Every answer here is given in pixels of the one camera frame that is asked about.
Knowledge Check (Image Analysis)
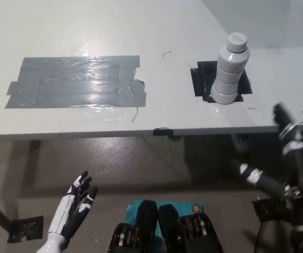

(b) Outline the white ribbed plastic bottle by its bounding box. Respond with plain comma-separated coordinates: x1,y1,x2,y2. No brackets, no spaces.
210,33,251,105

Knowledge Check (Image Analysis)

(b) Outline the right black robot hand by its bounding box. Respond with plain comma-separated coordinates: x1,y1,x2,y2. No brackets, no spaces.
230,102,303,228

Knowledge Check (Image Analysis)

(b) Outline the small black edge tape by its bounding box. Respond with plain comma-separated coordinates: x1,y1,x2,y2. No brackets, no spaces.
153,127,174,137

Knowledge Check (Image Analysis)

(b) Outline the black square tape patch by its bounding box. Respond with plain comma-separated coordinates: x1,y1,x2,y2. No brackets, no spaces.
190,60,253,103

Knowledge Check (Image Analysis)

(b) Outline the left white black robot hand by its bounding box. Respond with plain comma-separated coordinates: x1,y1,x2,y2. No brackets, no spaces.
48,170,99,241

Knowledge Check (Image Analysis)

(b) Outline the grey duct tape patch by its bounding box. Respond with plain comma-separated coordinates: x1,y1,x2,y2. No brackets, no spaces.
3,55,148,110

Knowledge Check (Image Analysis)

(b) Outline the thin black cable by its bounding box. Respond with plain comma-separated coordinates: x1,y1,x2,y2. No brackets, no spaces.
256,220,265,253

